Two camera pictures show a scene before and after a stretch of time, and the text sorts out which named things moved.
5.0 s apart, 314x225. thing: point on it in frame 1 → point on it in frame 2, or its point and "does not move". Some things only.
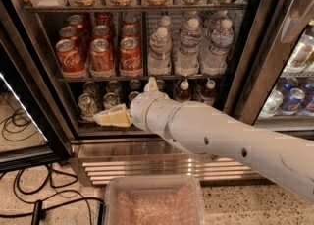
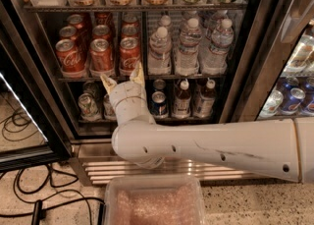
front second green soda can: [110, 100] does not move
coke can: [130, 61] does not move
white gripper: [141, 109] → [126, 91]
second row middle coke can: [101, 31] does not move
